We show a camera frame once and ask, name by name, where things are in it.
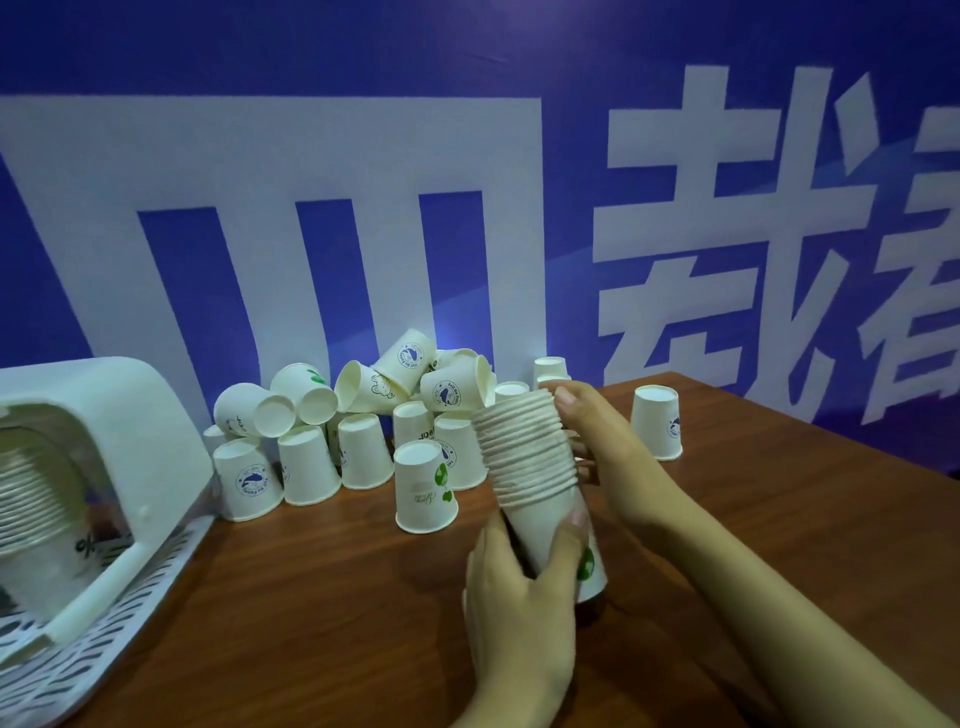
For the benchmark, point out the person's right hand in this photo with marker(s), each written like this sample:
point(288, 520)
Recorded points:
point(622, 465)

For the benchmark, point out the person's left hand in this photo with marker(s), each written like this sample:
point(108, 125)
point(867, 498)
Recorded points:
point(525, 630)

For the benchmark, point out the nested stack of paper cups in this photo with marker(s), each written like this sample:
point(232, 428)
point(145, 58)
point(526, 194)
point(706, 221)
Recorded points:
point(37, 495)
point(525, 442)

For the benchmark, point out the pile of paper cups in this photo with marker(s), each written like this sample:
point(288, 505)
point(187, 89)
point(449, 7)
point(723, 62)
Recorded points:
point(307, 465)

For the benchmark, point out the white plastic storage box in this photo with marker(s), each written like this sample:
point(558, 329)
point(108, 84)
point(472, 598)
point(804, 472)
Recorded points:
point(127, 420)

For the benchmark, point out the percent print white paper cup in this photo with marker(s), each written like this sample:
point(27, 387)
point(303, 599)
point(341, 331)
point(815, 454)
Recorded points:
point(45, 577)

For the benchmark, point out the person's right forearm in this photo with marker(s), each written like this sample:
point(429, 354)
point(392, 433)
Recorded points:
point(787, 622)

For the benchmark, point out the brown wooden table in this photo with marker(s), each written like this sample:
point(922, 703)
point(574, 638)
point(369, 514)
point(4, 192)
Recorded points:
point(337, 622)

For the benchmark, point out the white slotted drain tray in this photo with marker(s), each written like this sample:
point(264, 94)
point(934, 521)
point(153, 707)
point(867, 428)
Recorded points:
point(112, 637)

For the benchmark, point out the blue white backdrop banner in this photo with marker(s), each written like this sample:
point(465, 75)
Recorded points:
point(75, 225)

